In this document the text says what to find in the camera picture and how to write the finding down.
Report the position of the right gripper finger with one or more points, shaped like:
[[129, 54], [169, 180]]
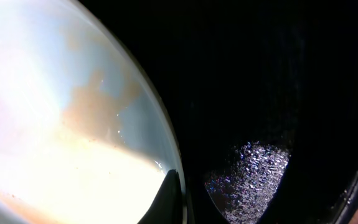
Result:
[[167, 207]]

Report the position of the light green plate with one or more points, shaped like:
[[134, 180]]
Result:
[[84, 136]]

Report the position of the black round tray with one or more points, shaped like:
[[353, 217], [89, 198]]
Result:
[[263, 97]]

